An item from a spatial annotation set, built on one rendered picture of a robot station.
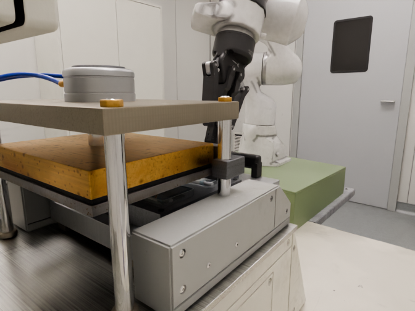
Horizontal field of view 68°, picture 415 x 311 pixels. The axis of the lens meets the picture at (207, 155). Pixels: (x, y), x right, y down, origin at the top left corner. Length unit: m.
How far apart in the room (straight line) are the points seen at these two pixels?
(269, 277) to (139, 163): 0.24
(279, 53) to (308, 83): 2.46
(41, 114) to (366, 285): 0.63
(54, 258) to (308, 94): 3.27
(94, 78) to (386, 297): 0.61
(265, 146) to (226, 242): 0.78
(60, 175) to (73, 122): 0.06
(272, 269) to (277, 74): 0.75
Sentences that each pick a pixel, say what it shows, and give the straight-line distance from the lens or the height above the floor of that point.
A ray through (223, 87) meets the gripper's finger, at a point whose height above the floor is 1.13.
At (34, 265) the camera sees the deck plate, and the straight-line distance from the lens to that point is 0.41.
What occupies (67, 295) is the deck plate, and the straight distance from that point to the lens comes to 0.35.
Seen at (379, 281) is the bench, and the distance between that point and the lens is 0.74.
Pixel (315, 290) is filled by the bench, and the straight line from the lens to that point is 0.67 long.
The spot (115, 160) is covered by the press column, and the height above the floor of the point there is 1.07.
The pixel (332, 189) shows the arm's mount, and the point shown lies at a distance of 1.12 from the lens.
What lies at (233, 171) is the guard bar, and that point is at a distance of 0.36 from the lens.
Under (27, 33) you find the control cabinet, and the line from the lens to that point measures 0.19.
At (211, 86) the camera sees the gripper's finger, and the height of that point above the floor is 1.13.
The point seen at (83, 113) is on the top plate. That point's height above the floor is 1.10.
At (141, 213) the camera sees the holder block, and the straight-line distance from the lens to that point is 0.35.
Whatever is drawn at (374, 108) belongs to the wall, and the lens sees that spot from 3.32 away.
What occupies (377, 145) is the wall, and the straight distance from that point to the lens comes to 3.35.
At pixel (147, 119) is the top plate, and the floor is 1.10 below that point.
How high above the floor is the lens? 1.12
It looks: 12 degrees down
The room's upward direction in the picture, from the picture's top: straight up
